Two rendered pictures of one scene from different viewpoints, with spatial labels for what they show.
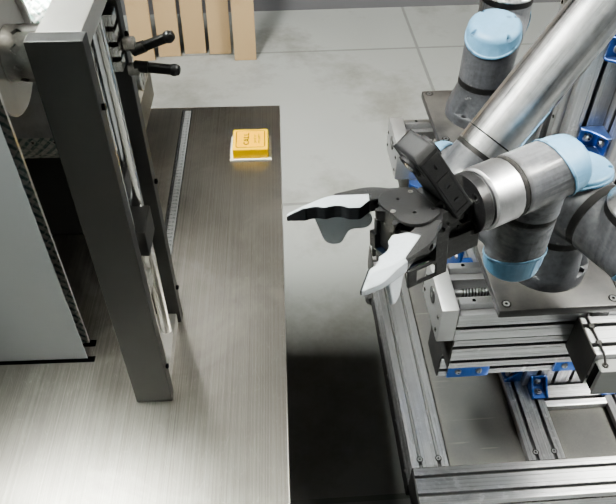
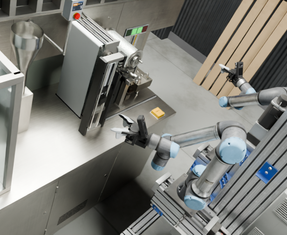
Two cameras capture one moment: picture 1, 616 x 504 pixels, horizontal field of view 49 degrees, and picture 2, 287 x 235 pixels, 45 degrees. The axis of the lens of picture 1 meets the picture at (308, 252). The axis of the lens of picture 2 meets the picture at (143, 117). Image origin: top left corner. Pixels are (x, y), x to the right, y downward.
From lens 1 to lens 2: 116 cm
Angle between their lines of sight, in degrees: 22
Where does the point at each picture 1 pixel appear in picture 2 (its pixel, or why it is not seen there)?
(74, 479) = (56, 130)
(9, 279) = (78, 90)
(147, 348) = (85, 120)
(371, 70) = not seen: hidden behind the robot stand
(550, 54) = (195, 132)
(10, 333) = (72, 100)
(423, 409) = (147, 220)
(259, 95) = (215, 120)
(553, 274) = (182, 194)
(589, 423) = not seen: outside the picture
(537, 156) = (166, 141)
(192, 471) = (72, 147)
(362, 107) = not seen: hidden behind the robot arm
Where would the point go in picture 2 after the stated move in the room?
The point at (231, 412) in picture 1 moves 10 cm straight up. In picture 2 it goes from (89, 146) to (93, 134)
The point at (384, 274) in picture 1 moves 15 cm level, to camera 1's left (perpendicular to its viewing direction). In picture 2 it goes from (116, 129) to (97, 110)
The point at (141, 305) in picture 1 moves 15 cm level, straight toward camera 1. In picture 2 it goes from (89, 110) to (74, 124)
